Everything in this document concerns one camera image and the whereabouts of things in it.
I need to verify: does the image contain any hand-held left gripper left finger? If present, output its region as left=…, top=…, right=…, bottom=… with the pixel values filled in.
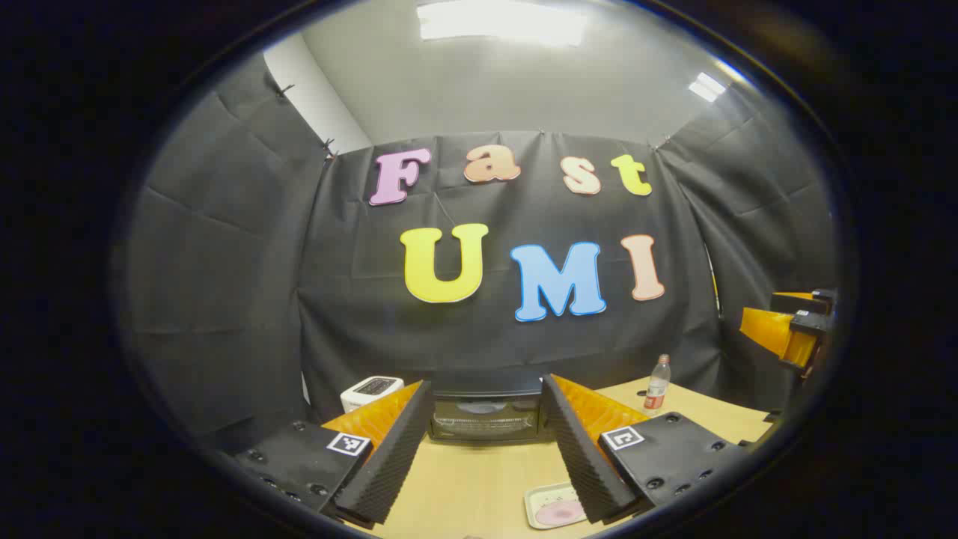
left=225, top=380, right=434, bottom=529

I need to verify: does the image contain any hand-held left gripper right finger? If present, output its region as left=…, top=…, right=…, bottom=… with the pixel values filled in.
left=540, top=373, right=751, bottom=525

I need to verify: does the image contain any clear plastic water bottle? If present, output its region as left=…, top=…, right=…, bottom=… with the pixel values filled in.
left=644, top=354, right=672, bottom=417

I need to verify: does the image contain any large ceiling light panel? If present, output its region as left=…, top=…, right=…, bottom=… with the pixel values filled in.
left=417, top=0, right=589, bottom=46

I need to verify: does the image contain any white toaster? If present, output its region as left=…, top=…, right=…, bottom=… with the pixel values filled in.
left=341, top=376, right=406, bottom=414

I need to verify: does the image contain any black electric oven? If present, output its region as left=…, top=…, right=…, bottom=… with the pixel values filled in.
left=428, top=371, right=551, bottom=444

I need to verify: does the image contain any black backdrop cloth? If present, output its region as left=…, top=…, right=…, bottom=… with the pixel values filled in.
left=120, top=52, right=839, bottom=450

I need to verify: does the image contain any cream food tray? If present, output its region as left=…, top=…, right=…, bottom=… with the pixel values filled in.
left=524, top=481, right=589, bottom=531

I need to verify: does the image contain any small ceiling light panel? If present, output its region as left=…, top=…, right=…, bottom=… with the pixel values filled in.
left=689, top=72, right=727, bottom=103

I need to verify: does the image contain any pink ham slice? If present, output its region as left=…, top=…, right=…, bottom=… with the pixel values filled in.
left=535, top=500, right=588, bottom=526

